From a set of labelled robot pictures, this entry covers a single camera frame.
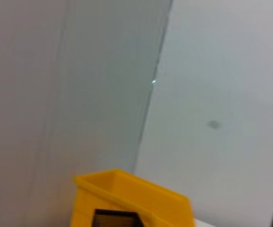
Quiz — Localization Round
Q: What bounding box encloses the black mesh pen holder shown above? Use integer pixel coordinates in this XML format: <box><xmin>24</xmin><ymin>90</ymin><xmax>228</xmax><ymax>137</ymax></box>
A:
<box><xmin>92</xmin><ymin>208</ymin><xmax>144</xmax><ymax>227</ymax></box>

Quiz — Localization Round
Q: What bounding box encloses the yellow plastic storage bin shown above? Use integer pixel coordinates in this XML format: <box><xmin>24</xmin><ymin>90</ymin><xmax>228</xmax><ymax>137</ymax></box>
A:
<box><xmin>70</xmin><ymin>168</ymin><xmax>195</xmax><ymax>227</ymax></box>

